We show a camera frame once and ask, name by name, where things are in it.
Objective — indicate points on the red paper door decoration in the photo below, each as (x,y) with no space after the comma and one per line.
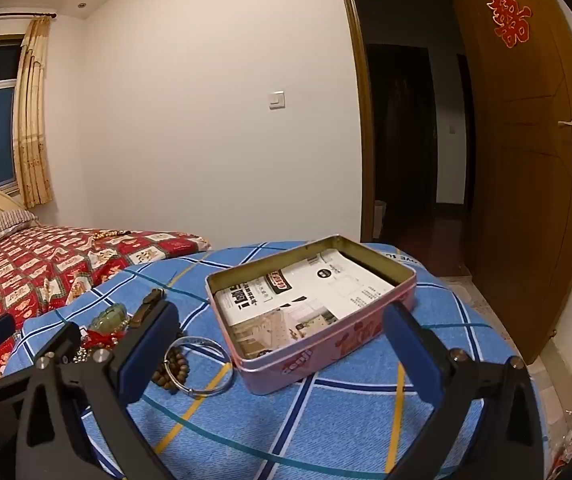
(510,17)

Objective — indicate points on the brown wooden door frame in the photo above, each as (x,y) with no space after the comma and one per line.
(361,110)

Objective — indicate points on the brown wooden door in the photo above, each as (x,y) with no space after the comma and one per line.
(516,185)

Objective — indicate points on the beige patterned curtain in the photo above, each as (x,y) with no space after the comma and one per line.
(33,110)

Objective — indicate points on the dark curtain rod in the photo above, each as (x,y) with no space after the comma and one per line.
(25,13)

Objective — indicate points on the white light switch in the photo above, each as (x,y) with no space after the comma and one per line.
(277,100)

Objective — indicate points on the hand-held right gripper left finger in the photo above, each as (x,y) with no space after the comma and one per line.
(144,357)

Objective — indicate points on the pink metal tin box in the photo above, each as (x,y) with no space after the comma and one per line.
(311,360)

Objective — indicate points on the silver bangle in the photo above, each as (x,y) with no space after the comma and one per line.
(218,347)

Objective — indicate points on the striped pillow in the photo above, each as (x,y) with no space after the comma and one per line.
(3,225)

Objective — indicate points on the printed white paper sheet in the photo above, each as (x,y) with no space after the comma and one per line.
(311,292)

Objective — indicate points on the green jade pendant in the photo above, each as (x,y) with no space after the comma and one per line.
(108,317)

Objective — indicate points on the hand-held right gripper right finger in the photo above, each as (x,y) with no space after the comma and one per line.
(410,352)

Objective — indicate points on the bed with red quilt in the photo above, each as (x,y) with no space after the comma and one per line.
(40,270)

